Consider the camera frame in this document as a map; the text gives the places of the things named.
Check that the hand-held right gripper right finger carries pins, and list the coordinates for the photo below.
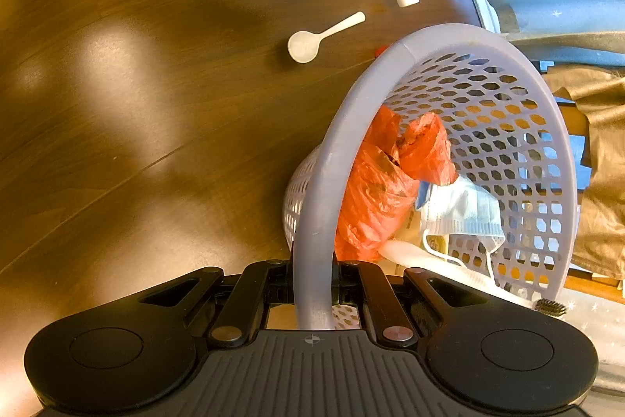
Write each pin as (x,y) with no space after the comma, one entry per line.
(359,281)

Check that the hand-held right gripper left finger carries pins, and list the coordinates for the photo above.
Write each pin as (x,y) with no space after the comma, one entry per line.
(263,281)

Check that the white toothbrush with black bristles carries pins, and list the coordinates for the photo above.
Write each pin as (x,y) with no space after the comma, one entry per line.
(410,256)

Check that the orange plastic bag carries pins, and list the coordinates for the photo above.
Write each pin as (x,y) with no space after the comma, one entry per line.
(371,202)

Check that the blue face mask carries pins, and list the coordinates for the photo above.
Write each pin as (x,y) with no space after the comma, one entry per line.
(468,207)

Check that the lavender plastic mesh basket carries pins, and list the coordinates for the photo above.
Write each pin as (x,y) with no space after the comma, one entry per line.
(337,143)

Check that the red bottle cap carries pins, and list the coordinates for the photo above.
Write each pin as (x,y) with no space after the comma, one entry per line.
(380,51)

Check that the white plastic spoon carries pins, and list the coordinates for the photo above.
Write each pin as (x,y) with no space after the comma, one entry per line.
(302,45)

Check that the wooden table leg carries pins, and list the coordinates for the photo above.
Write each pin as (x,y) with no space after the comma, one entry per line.
(578,121)
(600,287)

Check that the beige tablecloth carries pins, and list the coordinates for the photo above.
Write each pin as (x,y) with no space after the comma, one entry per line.
(605,182)

